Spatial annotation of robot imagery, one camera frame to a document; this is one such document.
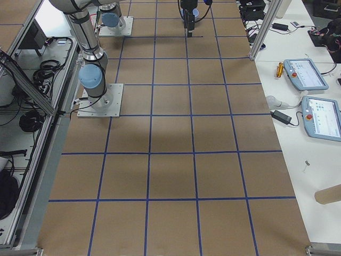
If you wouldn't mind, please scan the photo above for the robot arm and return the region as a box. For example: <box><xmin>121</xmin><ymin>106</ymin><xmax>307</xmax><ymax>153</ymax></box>
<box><xmin>99</xmin><ymin>1</ymin><xmax>198</xmax><ymax>37</ymax></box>
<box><xmin>50</xmin><ymin>1</ymin><xmax>119</xmax><ymax>113</ymax></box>

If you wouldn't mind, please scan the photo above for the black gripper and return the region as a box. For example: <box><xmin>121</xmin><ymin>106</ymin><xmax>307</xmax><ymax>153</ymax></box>
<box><xmin>180</xmin><ymin>0</ymin><xmax>198</xmax><ymax>37</ymax></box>

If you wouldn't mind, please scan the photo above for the gold metal cylinder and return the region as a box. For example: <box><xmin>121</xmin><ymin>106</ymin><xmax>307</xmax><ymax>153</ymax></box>
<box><xmin>276</xmin><ymin>62</ymin><xmax>283</xmax><ymax>78</ymax></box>

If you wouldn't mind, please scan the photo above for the upper teach pendant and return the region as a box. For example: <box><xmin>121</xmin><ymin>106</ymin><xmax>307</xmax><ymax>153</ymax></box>
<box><xmin>283</xmin><ymin>58</ymin><xmax>329</xmax><ymax>91</ymax></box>

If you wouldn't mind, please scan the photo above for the blue bowl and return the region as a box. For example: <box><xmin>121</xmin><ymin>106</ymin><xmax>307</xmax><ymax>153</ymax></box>
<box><xmin>181</xmin><ymin>9</ymin><xmax>199</xmax><ymax>19</ymax></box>

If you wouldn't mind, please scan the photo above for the white light bulb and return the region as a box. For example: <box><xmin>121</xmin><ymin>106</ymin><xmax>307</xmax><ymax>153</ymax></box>
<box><xmin>266</xmin><ymin>95</ymin><xmax>296</xmax><ymax>110</ymax></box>

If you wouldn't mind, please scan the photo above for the brown paper table cover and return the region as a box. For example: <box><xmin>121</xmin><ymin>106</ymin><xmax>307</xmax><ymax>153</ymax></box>
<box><xmin>38</xmin><ymin>1</ymin><xmax>309</xmax><ymax>255</ymax></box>

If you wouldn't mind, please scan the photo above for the teach pendant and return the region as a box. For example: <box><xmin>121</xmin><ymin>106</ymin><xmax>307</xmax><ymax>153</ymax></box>
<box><xmin>301</xmin><ymin>96</ymin><xmax>340</xmax><ymax>142</ymax></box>
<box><xmin>283</xmin><ymin>58</ymin><xmax>329</xmax><ymax>91</ymax></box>

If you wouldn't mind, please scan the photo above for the lower teach pendant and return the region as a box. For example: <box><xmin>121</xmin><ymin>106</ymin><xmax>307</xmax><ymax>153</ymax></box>
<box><xmin>301</xmin><ymin>96</ymin><xmax>340</xmax><ymax>142</ymax></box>

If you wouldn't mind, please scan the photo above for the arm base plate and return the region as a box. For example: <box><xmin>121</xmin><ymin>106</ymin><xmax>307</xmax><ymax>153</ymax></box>
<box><xmin>99</xmin><ymin>15</ymin><xmax>133</xmax><ymax>37</ymax></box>
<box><xmin>77</xmin><ymin>83</ymin><xmax>124</xmax><ymax>118</ymax></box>

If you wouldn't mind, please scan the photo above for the cardboard tube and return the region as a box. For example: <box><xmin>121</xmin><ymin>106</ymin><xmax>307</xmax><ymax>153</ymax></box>
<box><xmin>314</xmin><ymin>184</ymin><xmax>341</xmax><ymax>205</ymax></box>

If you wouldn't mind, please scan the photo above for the aluminium frame post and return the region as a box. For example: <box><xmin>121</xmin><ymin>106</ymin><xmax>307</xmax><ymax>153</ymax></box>
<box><xmin>249</xmin><ymin>0</ymin><xmax>282</xmax><ymax>60</ymax></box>

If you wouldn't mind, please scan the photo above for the black power adapter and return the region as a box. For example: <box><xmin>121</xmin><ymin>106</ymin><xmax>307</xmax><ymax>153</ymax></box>
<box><xmin>270</xmin><ymin>110</ymin><xmax>292</xmax><ymax>125</ymax></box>

